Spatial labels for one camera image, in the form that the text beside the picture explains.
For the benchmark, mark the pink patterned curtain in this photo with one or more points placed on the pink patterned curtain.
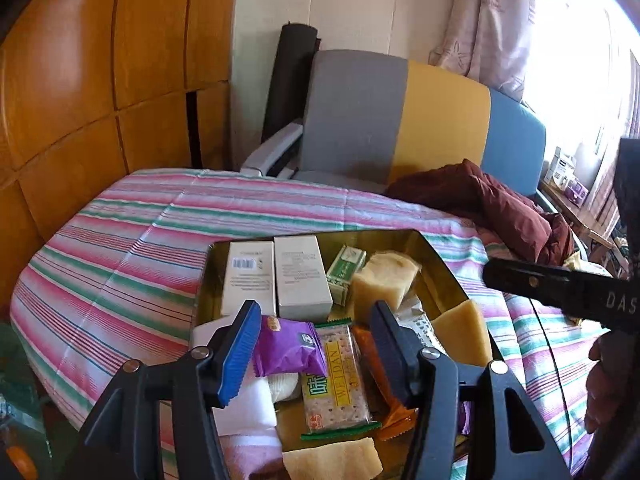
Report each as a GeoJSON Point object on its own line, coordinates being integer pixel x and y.
{"type": "Point", "coordinates": [485, 20]}

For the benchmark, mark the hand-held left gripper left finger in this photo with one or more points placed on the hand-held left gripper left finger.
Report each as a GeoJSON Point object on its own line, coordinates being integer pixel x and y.
{"type": "Point", "coordinates": [240, 350]}

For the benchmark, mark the cream printed carton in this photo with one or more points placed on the cream printed carton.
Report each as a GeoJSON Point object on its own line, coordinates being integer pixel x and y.
{"type": "Point", "coordinates": [302, 280]}

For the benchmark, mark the black rolled mat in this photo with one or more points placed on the black rolled mat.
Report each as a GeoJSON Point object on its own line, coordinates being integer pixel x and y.
{"type": "Point", "coordinates": [290, 75]}

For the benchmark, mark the orange snack packet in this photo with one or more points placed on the orange snack packet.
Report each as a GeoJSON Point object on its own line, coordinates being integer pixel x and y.
{"type": "Point", "coordinates": [400, 420]}

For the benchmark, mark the white printed packet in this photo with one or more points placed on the white printed packet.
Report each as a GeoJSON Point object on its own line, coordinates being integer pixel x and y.
{"type": "Point", "coordinates": [420, 327]}

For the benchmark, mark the purple snack packet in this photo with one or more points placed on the purple snack packet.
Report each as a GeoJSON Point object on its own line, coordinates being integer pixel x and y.
{"type": "Point", "coordinates": [285, 347]}

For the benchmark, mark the green-edged cracker packet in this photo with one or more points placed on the green-edged cracker packet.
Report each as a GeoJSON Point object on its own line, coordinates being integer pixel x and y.
{"type": "Point", "coordinates": [335, 385]}

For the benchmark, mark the white carton with barcode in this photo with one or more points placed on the white carton with barcode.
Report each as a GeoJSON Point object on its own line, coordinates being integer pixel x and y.
{"type": "Point", "coordinates": [247, 280]}

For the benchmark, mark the striped pink green cloth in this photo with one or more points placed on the striped pink green cloth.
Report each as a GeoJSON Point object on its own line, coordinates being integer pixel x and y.
{"type": "Point", "coordinates": [125, 270]}

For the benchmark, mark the person's right hand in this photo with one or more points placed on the person's right hand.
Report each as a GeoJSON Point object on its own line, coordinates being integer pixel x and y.
{"type": "Point", "coordinates": [600, 390]}

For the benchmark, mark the green white small box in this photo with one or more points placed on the green white small box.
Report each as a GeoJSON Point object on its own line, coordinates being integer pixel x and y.
{"type": "Point", "coordinates": [345, 270]}

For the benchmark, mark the glass desktop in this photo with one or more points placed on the glass desktop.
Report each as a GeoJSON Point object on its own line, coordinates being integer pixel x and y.
{"type": "Point", "coordinates": [20, 385]}

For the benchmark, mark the pale yellow sponge block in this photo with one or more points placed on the pale yellow sponge block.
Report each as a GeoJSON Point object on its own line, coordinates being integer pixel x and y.
{"type": "Point", "coordinates": [382, 280]}

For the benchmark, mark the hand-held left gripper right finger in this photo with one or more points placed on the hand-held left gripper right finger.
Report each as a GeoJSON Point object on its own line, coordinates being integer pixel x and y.
{"type": "Point", "coordinates": [395, 355]}

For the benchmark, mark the small orange object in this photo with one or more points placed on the small orange object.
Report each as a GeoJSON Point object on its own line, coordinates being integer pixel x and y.
{"type": "Point", "coordinates": [20, 462]}

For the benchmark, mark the grey yellow blue armchair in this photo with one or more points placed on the grey yellow blue armchair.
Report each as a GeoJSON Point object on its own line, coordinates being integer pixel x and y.
{"type": "Point", "coordinates": [350, 120]}

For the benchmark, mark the gold metal tin tray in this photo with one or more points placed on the gold metal tin tray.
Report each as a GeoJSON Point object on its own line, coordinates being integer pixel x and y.
{"type": "Point", "coordinates": [440, 270]}

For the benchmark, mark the maroon jacket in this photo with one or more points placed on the maroon jacket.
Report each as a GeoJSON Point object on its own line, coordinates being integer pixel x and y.
{"type": "Point", "coordinates": [500, 210]}

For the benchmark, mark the white foam block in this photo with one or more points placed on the white foam block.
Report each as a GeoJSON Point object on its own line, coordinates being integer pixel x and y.
{"type": "Point", "coordinates": [257, 405]}

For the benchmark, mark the purple small box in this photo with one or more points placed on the purple small box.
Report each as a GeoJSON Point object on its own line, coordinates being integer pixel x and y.
{"type": "Point", "coordinates": [576, 193]}

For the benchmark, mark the wooden wardrobe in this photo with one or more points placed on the wooden wardrobe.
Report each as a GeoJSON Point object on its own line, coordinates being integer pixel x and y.
{"type": "Point", "coordinates": [100, 60]}

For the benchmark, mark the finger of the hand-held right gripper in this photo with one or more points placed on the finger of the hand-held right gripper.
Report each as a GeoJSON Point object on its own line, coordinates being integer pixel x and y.
{"type": "Point", "coordinates": [631, 195]}
{"type": "Point", "coordinates": [530, 280]}

